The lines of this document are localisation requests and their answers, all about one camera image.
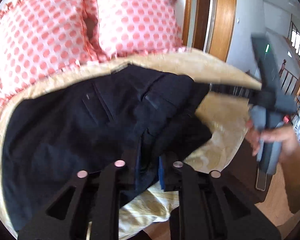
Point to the orange patterned bed blanket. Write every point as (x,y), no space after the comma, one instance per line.
(225,116)

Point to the pink polka dot pillow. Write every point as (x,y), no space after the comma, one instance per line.
(40,37)
(125,27)

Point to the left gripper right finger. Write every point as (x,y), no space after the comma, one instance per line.
(210,206)

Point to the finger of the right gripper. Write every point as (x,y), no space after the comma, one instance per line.
(232,90)

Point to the black pants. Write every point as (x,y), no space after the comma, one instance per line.
(135,112)

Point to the right hand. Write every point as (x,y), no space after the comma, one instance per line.
(290,149)

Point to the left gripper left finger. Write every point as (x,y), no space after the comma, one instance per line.
(86,207)

